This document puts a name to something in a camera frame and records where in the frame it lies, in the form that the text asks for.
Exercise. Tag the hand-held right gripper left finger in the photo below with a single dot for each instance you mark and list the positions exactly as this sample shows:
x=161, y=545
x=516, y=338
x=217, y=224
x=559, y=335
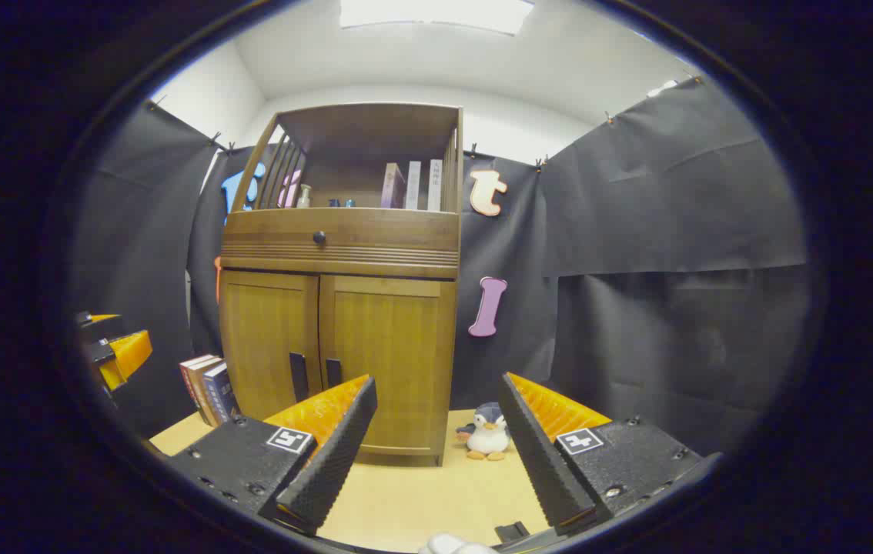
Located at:
x=336, y=454

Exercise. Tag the wooden double-door shoe cabinet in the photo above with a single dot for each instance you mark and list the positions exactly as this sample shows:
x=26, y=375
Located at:
x=344, y=231

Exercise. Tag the small beige bottle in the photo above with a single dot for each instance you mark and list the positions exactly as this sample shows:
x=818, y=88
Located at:
x=304, y=198

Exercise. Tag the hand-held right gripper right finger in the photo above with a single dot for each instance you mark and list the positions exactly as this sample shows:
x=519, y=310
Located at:
x=540, y=462

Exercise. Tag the thin white upright book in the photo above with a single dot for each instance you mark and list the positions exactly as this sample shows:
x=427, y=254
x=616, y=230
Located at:
x=413, y=186

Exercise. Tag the brown hardcover book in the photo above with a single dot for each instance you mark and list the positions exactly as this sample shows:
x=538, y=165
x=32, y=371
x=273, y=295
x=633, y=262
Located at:
x=205, y=385

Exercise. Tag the ceiling light panel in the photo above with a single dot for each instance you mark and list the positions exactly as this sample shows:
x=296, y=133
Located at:
x=436, y=14

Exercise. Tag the wooden cabinet drawer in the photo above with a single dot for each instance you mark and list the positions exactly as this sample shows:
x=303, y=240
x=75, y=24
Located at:
x=390, y=231

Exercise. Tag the penguin plush toy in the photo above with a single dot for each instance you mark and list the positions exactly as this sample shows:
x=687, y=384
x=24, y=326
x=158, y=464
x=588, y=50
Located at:
x=489, y=435

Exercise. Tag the wooden shoe cabinet door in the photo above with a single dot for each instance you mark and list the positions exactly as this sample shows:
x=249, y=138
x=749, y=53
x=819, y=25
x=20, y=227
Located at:
x=263, y=338
x=398, y=346

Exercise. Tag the black backdrop cloth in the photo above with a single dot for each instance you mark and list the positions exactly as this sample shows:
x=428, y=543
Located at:
x=675, y=231

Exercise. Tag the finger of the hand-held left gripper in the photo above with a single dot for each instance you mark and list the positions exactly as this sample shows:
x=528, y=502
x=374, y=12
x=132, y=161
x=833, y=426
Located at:
x=128, y=355
x=102, y=327

